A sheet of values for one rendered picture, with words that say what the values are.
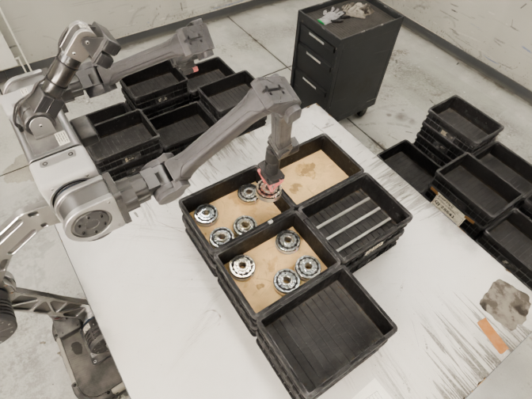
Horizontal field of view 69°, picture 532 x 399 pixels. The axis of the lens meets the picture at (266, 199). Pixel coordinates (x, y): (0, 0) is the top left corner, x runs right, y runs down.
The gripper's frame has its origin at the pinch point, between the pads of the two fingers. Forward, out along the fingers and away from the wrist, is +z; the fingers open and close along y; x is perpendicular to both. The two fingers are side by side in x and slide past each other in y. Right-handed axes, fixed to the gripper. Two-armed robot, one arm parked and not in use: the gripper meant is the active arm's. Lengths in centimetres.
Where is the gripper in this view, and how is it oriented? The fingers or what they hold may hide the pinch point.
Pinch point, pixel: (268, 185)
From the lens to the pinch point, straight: 151.8
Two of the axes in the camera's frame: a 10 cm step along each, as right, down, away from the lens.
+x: -8.6, 3.4, -3.8
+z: -0.9, 6.4, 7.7
